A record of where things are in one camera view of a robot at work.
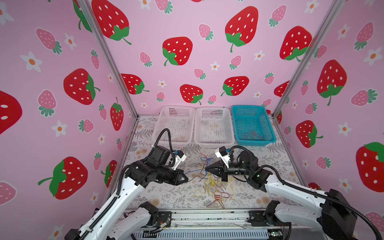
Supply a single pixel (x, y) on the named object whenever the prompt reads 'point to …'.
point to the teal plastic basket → (252, 126)
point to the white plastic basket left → (180, 121)
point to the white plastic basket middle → (213, 127)
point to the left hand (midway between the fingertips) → (188, 179)
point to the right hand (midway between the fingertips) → (206, 169)
